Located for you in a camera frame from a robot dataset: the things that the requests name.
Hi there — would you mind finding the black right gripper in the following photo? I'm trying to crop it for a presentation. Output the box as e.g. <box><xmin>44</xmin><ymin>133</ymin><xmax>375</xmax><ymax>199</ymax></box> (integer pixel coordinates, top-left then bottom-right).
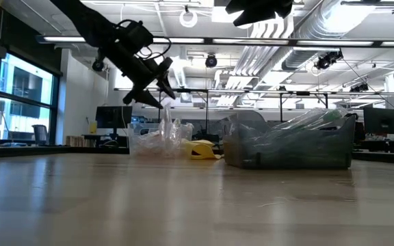
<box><xmin>224</xmin><ymin>0</ymin><xmax>294</xmax><ymax>27</ymax></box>

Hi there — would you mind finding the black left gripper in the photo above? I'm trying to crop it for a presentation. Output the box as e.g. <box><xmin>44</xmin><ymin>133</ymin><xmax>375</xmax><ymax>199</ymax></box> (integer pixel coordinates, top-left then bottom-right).
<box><xmin>103</xmin><ymin>40</ymin><xmax>177</xmax><ymax>110</ymax></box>

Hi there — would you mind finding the green white toothbrush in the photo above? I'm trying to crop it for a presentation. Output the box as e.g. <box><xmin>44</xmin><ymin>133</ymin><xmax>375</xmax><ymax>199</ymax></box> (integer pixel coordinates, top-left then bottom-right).
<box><xmin>274</xmin><ymin>106</ymin><xmax>351</xmax><ymax>131</ymax></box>

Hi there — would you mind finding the black computer monitor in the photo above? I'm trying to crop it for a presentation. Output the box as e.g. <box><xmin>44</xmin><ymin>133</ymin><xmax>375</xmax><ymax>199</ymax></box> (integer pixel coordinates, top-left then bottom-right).
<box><xmin>95</xmin><ymin>105</ymin><xmax>133</xmax><ymax>137</ymax></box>
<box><xmin>363</xmin><ymin>107</ymin><xmax>394</xmax><ymax>135</ymax></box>

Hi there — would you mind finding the clear plastic bin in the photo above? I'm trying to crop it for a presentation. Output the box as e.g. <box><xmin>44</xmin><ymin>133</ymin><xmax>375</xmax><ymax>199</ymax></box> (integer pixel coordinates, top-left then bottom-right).
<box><xmin>127</xmin><ymin>121</ymin><xmax>195</xmax><ymax>159</ymax></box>

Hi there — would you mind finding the yellow cloth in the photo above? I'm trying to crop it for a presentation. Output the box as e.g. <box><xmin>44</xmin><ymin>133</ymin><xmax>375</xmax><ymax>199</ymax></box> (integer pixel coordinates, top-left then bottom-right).
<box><xmin>182</xmin><ymin>138</ymin><xmax>224</xmax><ymax>161</ymax></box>

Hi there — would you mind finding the long ceiling light bar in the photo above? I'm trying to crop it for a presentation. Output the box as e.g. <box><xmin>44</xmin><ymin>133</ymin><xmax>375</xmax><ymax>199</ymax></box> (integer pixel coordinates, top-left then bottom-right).
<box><xmin>35</xmin><ymin>33</ymin><xmax>394</xmax><ymax>49</ymax></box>

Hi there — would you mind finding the tall dark tinted bin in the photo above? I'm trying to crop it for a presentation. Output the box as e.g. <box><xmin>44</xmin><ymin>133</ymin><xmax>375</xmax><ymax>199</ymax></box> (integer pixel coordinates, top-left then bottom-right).
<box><xmin>222</xmin><ymin>109</ymin><xmax>269</xmax><ymax>137</ymax></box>

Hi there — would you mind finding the dark long desk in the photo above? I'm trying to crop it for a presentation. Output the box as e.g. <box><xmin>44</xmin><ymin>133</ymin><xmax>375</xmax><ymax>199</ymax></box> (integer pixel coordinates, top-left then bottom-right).
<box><xmin>0</xmin><ymin>145</ymin><xmax>129</xmax><ymax>158</ymax></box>

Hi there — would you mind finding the dark office chair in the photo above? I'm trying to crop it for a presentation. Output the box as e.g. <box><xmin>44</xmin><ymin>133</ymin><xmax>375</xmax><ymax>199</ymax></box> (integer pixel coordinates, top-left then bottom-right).
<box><xmin>31</xmin><ymin>124</ymin><xmax>49</xmax><ymax>145</ymax></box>

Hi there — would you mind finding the dark framed window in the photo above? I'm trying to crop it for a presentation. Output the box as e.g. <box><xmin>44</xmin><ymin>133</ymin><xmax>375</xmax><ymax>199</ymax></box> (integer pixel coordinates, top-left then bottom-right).
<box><xmin>0</xmin><ymin>51</ymin><xmax>61</xmax><ymax>146</ymax></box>

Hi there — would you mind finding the flat dark tinted bin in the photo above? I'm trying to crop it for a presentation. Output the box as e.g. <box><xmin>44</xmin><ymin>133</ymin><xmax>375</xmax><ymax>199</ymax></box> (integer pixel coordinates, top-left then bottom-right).
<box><xmin>222</xmin><ymin>114</ymin><xmax>357</xmax><ymax>170</ymax></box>

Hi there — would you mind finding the black workbench rack frame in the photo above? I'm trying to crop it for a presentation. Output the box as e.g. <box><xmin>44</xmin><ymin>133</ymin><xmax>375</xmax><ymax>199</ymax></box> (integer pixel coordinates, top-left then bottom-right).
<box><xmin>114</xmin><ymin>87</ymin><xmax>394</xmax><ymax>122</ymax></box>

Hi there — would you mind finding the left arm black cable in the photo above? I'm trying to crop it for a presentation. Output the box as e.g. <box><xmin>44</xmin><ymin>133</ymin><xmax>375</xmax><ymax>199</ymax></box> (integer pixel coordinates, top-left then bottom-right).
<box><xmin>137</xmin><ymin>36</ymin><xmax>173</xmax><ymax>62</ymax></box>

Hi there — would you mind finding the white hanging ring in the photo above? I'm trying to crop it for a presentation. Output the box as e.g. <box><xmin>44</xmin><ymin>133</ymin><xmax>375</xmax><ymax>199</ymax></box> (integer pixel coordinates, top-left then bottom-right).
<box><xmin>179</xmin><ymin>8</ymin><xmax>198</xmax><ymax>28</ymax></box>

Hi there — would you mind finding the black ceiling camera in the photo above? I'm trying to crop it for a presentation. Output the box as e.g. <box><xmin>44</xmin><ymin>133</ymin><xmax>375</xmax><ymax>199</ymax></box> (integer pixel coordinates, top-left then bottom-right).
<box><xmin>91</xmin><ymin>57</ymin><xmax>105</xmax><ymax>72</ymax></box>
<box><xmin>205</xmin><ymin>53</ymin><xmax>219</xmax><ymax>69</ymax></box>

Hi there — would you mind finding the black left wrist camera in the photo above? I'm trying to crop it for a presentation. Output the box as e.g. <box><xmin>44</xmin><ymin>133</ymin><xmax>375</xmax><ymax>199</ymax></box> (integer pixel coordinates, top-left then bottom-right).
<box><xmin>116</xmin><ymin>19</ymin><xmax>155</xmax><ymax>53</ymax></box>

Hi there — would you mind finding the silver ventilation duct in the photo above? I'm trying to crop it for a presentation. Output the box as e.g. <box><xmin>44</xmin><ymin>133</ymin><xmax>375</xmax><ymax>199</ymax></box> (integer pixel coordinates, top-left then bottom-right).
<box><xmin>280</xmin><ymin>0</ymin><xmax>394</xmax><ymax>72</ymax></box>

